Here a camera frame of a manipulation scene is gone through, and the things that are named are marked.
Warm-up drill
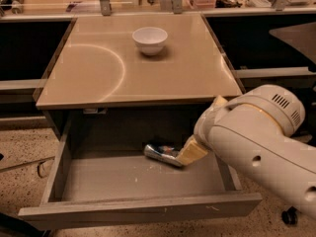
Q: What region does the black cable on floor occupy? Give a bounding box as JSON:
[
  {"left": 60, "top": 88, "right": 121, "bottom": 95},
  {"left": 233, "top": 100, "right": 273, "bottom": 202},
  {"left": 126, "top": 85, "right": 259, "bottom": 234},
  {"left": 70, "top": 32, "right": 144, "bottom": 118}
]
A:
[{"left": 36, "top": 158, "right": 55, "bottom": 180}]

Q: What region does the black office chair base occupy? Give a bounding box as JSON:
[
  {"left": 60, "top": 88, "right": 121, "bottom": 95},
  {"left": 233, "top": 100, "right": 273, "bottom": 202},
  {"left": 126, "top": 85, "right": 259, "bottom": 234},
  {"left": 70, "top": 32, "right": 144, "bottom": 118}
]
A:
[{"left": 281, "top": 206, "right": 298, "bottom": 225}]

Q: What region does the white ceramic bowl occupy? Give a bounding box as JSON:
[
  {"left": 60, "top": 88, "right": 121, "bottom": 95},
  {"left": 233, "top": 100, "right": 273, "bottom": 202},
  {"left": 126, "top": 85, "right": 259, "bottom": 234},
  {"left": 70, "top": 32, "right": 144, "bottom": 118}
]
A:
[{"left": 132, "top": 27, "right": 168, "bottom": 56}]

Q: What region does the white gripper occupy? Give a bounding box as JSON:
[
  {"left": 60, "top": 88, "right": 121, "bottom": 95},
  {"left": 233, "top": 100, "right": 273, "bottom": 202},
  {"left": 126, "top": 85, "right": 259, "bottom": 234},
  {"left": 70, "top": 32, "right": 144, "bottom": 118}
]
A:
[{"left": 177, "top": 95, "right": 230, "bottom": 166}]

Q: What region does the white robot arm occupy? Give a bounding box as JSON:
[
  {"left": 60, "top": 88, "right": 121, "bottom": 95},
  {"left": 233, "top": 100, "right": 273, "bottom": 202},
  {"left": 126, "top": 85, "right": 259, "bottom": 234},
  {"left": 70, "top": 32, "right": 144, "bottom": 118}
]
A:
[{"left": 179, "top": 85, "right": 316, "bottom": 219}]

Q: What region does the silver blue redbull can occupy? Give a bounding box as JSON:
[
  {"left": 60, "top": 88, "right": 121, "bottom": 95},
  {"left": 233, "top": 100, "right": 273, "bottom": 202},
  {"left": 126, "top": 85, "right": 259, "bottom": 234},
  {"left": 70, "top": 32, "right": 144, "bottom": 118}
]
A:
[{"left": 143, "top": 144, "right": 182, "bottom": 167}]

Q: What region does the grey open top drawer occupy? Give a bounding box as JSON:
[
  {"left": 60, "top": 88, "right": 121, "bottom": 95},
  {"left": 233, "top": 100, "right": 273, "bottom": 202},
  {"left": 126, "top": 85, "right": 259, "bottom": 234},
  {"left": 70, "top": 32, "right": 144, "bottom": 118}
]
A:
[{"left": 19, "top": 108, "right": 262, "bottom": 230}]

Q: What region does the grey cabinet with beige top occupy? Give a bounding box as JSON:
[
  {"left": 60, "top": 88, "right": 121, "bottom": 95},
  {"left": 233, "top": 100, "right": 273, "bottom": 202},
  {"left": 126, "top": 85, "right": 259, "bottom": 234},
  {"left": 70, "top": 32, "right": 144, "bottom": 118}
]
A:
[{"left": 32, "top": 12, "right": 247, "bottom": 140}]

